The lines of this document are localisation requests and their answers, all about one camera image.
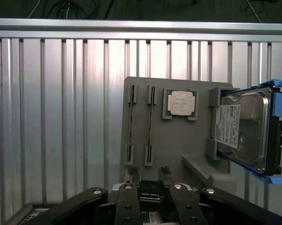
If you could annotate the grey parts rack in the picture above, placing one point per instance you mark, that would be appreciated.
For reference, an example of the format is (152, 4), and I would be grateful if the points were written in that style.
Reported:
(176, 140)

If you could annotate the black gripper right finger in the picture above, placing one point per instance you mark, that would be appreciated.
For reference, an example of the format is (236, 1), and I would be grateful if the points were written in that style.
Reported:
(185, 206)

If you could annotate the silver CPU chip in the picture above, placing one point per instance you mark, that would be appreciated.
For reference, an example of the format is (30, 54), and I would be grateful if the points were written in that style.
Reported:
(181, 103)

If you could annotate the black graphics card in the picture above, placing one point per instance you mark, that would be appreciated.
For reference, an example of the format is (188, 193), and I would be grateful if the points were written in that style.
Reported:
(151, 189)

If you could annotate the grey PC case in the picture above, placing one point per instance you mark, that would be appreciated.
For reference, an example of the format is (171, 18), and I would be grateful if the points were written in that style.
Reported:
(30, 212)

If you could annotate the blue disk caddy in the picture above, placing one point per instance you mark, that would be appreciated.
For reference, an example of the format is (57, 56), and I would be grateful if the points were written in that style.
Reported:
(278, 105)

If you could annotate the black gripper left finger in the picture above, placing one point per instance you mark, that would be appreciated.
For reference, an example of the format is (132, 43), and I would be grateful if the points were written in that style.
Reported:
(127, 206)

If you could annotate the silver hard disk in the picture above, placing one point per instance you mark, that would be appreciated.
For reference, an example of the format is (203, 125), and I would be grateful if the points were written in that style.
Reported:
(246, 126)

